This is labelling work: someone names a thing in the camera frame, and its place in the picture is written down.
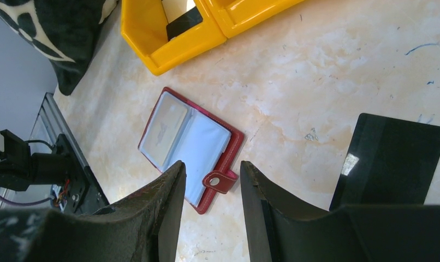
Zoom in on aluminium frame rail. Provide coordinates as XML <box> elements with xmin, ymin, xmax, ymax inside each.
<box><xmin>0</xmin><ymin>93</ymin><xmax>85</xmax><ymax>207</ymax></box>

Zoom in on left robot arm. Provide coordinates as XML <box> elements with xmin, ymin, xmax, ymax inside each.
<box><xmin>0</xmin><ymin>129</ymin><xmax>74</xmax><ymax>191</ymax></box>

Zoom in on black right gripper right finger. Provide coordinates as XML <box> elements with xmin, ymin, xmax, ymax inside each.
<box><xmin>240</xmin><ymin>161</ymin><xmax>440</xmax><ymax>261</ymax></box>

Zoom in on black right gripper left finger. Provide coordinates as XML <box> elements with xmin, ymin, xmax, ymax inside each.
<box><xmin>0</xmin><ymin>161</ymin><xmax>186</xmax><ymax>261</ymax></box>

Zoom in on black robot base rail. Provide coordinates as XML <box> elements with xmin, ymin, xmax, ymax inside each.
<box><xmin>50</xmin><ymin>134</ymin><xmax>110</xmax><ymax>215</ymax></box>

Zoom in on red leather card holder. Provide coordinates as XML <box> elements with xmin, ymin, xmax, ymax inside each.
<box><xmin>138</xmin><ymin>87</ymin><xmax>245</xmax><ymax>215</ymax></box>

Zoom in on yellow plastic bin middle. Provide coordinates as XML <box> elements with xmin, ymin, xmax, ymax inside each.
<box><xmin>200</xmin><ymin>0</ymin><xmax>303</xmax><ymax>38</ymax></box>

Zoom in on yellow plastic bin left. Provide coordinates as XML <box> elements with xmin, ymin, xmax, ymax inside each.
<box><xmin>121</xmin><ymin>0</ymin><xmax>227</xmax><ymax>76</ymax></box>

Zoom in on yellow plastic bin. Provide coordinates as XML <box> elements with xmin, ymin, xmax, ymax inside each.
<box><xmin>200</xmin><ymin>0</ymin><xmax>303</xmax><ymax>38</ymax></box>
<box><xmin>121</xmin><ymin>0</ymin><xmax>227</xmax><ymax>76</ymax></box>

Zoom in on cards in left bin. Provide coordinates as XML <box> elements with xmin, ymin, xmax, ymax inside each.
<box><xmin>162</xmin><ymin>0</ymin><xmax>203</xmax><ymax>41</ymax></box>

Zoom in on black floral blanket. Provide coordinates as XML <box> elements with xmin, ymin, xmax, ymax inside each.
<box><xmin>0</xmin><ymin>0</ymin><xmax>118</xmax><ymax>96</ymax></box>

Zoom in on black card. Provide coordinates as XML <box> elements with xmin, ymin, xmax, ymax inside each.
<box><xmin>329</xmin><ymin>113</ymin><xmax>440</xmax><ymax>211</ymax></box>

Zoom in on cream card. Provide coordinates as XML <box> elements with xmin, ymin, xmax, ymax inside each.
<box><xmin>142</xmin><ymin>99</ymin><xmax>188</xmax><ymax>168</ymax></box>

